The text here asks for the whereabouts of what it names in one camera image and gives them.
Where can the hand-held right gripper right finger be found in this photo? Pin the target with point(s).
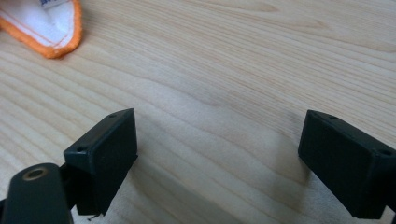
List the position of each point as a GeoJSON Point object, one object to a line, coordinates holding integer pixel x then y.
{"type": "Point", "coordinates": [345, 168]}

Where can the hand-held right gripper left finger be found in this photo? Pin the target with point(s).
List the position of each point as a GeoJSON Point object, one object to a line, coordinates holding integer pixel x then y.
{"type": "Point", "coordinates": [107, 155]}

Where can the white cloth with orange edge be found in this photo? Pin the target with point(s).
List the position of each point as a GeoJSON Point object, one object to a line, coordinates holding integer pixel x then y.
{"type": "Point", "coordinates": [46, 21]}

